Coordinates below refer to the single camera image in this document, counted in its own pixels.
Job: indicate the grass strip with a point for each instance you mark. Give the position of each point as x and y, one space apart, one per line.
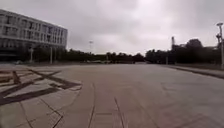
200 67

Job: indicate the row of dark trees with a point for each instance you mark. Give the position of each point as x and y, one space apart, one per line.
150 56

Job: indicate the distant lamp pole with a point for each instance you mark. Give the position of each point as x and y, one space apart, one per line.
90 46

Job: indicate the tall light pole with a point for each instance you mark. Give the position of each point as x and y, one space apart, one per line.
221 45

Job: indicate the large white curved building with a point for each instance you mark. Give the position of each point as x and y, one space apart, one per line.
26 35

